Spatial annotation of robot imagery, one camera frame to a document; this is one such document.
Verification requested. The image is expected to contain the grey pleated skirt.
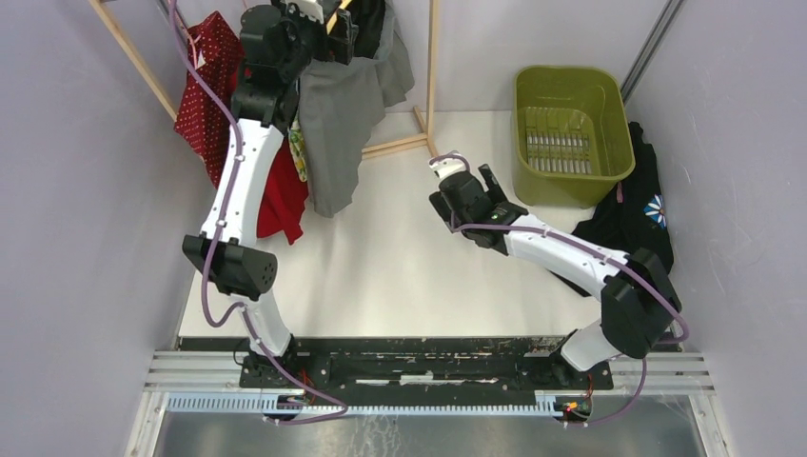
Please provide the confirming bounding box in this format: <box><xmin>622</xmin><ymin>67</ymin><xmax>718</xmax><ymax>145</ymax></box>
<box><xmin>299</xmin><ymin>1</ymin><xmax>415</xmax><ymax>218</ymax></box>

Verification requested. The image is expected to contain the wooden clothes rack frame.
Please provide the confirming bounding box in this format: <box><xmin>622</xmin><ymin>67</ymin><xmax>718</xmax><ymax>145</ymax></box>
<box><xmin>89</xmin><ymin>1</ymin><xmax>441</xmax><ymax>159</ymax></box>

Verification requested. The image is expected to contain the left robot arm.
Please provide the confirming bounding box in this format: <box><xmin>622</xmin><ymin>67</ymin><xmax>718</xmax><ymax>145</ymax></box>
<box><xmin>183</xmin><ymin>1</ymin><xmax>358</xmax><ymax>387</ymax></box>

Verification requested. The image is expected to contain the yellow hanger with metal hook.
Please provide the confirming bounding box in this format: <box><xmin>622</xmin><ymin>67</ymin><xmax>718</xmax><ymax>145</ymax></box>
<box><xmin>325</xmin><ymin>0</ymin><xmax>352</xmax><ymax>34</ymax></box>

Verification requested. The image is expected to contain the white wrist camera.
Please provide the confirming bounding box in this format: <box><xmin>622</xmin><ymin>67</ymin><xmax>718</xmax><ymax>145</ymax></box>
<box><xmin>428</xmin><ymin>152</ymin><xmax>470</xmax><ymax>181</ymax></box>
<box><xmin>283</xmin><ymin>0</ymin><xmax>341</xmax><ymax>24</ymax></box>

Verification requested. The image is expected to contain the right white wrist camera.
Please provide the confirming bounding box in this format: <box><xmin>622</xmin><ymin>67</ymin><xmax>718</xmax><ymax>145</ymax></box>
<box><xmin>428</xmin><ymin>152</ymin><xmax>470</xmax><ymax>181</ymax></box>

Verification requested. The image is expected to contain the aluminium corner profile left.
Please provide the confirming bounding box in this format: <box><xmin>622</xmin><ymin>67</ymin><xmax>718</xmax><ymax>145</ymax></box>
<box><xmin>156</xmin><ymin>0</ymin><xmax>191</xmax><ymax>54</ymax></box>

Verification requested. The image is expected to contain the black garment with flower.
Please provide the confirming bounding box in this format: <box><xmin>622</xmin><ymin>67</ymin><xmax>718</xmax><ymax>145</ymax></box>
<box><xmin>571</xmin><ymin>122</ymin><xmax>675</xmax><ymax>272</ymax></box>

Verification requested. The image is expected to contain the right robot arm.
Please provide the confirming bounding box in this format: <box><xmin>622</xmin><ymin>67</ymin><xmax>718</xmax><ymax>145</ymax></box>
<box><xmin>428</xmin><ymin>154</ymin><xmax>681</xmax><ymax>388</ymax></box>

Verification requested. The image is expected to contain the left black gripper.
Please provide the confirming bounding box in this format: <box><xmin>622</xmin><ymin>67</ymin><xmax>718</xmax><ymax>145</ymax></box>
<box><xmin>272</xmin><ymin>0</ymin><xmax>358</xmax><ymax>83</ymax></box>

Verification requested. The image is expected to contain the aluminium corner profile right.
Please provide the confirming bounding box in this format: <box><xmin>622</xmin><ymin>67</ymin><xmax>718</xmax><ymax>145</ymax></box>
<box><xmin>620</xmin><ymin>0</ymin><xmax>686</xmax><ymax>104</ymax></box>

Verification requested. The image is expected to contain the plain red skirt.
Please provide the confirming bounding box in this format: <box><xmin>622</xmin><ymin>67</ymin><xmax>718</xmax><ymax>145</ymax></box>
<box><xmin>256</xmin><ymin>140</ymin><xmax>308</xmax><ymax>245</ymax></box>

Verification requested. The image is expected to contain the aluminium corner profile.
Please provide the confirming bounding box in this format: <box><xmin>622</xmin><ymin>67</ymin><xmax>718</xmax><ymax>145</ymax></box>
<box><xmin>620</xmin><ymin>0</ymin><xmax>686</xmax><ymax>104</ymax></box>
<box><xmin>156</xmin><ymin>0</ymin><xmax>191</xmax><ymax>54</ymax></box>

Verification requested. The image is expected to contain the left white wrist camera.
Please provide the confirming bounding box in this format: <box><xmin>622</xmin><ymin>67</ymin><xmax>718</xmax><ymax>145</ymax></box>
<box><xmin>283</xmin><ymin>0</ymin><xmax>341</xmax><ymax>24</ymax></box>

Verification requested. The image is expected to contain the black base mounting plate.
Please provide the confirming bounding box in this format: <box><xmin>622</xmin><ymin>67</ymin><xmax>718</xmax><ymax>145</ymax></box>
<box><xmin>179</xmin><ymin>336</ymin><xmax>617</xmax><ymax>416</ymax></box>

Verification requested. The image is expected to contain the yellow lemon print garment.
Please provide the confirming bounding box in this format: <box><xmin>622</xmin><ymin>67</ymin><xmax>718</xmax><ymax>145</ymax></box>
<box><xmin>288</xmin><ymin>121</ymin><xmax>307</xmax><ymax>182</ymax></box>

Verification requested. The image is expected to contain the green plastic laundry basket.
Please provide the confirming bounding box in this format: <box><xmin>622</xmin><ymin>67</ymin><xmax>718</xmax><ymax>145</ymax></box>
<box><xmin>512</xmin><ymin>66</ymin><xmax>636</xmax><ymax>209</ymax></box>

